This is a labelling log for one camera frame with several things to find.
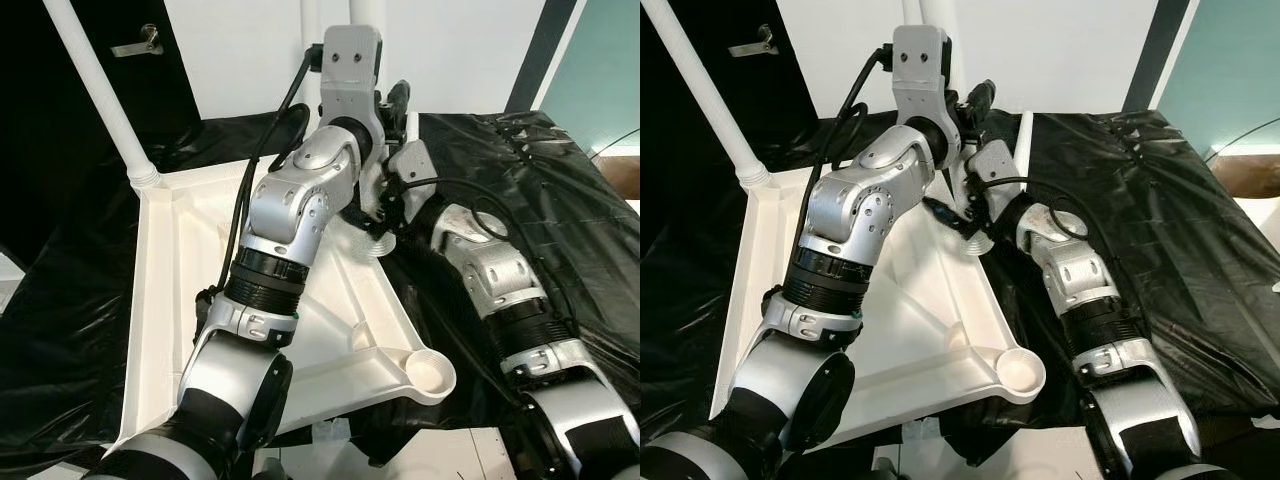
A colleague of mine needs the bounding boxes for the black door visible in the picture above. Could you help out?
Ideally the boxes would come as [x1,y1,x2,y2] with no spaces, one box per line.
[0,0,196,131]
[640,0,816,131]

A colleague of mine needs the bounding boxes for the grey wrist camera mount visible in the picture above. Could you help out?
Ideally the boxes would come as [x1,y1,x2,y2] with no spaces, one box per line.
[893,25,951,126]
[388,140,436,196]
[968,138,1016,196]
[322,28,386,126]

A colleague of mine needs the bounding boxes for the dark door frame post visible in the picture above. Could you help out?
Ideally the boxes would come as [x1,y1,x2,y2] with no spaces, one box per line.
[1122,0,1201,115]
[507,0,588,115]

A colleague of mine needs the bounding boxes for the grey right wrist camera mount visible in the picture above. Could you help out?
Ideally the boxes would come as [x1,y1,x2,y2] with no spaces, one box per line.
[388,140,436,196]
[968,138,1016,196]

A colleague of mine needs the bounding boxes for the brown wooden table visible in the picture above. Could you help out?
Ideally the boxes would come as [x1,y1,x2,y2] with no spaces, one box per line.
[595,155,641,196]
[1210,152,1280,196]

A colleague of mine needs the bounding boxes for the black plastic sheet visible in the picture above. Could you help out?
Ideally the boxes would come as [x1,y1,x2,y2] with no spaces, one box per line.
[0,108,641,476]
[640,108,1280,476]

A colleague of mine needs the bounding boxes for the silver door handle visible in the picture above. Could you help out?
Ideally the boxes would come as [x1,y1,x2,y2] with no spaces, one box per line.
[110,25,166,58]
[728,25,783,58]

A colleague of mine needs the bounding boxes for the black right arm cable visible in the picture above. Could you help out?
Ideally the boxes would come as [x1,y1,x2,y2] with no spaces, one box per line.
[970,174,1141,351]
[395,175,571,351]

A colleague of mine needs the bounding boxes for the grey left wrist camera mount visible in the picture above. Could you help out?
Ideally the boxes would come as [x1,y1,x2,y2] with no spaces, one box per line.
[322,28,386,126]
[893,25,951,126]

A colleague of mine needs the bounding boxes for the teal glass panel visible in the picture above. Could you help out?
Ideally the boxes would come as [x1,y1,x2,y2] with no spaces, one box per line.
[538,0,641,151]
[1152,0,1280,151]

